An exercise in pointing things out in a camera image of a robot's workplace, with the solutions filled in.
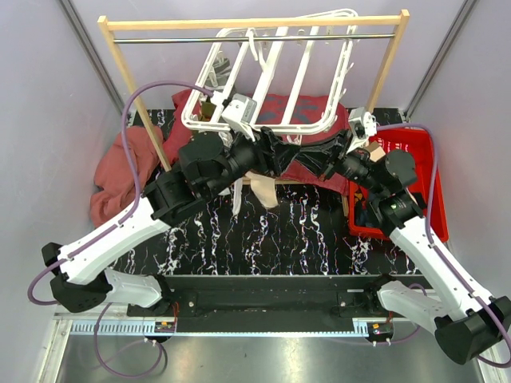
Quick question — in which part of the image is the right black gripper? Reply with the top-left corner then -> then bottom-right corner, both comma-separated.
296,128 -> 386,196

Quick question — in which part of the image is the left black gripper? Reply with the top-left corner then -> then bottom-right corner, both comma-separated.
206,122 -> 302,199

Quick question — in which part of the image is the white plastic clip hanger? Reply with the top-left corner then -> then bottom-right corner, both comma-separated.
180,8 -> 360,139

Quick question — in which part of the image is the olive green ribbed sock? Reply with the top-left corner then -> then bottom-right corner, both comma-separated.
200,101 -> 216,121

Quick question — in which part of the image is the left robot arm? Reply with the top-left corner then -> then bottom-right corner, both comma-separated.
42,128 -> 301,316

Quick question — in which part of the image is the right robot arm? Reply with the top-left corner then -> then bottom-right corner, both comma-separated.
288,131 -> 510,365

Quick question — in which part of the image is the red patterned pillow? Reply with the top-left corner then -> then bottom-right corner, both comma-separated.
163,89 -> 349,195

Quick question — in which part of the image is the red plastic bin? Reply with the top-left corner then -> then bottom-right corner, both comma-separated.
348,128 -> 449,243

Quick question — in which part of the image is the grey striped sock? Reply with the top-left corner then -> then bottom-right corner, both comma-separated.
212,57 -> 232,89

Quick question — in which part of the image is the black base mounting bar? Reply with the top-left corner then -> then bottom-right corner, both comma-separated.
127,275 -> 389,336

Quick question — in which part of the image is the pink crumpled cloth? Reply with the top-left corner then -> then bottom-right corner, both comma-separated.
90,126 -> 160,227

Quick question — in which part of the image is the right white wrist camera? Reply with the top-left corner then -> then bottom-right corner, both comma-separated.
347,107 -> 377,152

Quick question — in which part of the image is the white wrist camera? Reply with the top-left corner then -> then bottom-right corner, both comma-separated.
221,93 -> 257,141
347,107 -> 377,152

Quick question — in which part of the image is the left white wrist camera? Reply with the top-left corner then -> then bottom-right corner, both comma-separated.
221,93 -> 257,141

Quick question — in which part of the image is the metal rack rail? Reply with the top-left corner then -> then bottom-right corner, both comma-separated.
114,34 -> 395,45

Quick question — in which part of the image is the wooden clothes rack frame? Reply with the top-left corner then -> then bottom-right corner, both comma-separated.
97,10 -> 411,219

